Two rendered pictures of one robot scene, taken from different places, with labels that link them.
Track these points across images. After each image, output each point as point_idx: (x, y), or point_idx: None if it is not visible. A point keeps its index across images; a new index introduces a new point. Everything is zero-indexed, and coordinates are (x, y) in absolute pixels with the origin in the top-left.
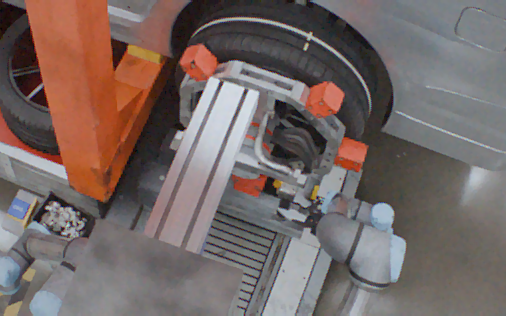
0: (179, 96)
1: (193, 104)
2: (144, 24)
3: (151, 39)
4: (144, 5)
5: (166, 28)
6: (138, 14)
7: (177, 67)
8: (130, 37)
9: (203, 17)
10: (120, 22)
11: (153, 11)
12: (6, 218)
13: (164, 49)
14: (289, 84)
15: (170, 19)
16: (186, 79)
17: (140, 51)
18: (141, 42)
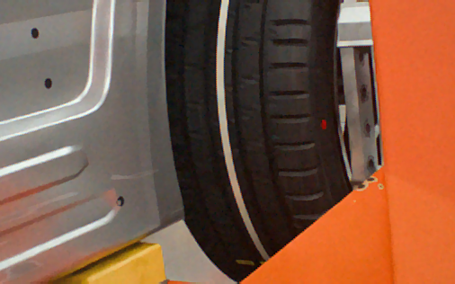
0: (319, 203)
1: (373, 143)
2: (113, 105)
3: (138, 168)
4: (82, 39)
5: (157, 76)
6: (75, 100)
7: (296, 68)
8: (89, 220)
9: (173, 21)
10: (60, 152)
11: (123, 18)
12: None
13: (168, 187)
14: None
15: (159, 24)
16: (365, 10)
17: (120, 270)
18: (120, 211)
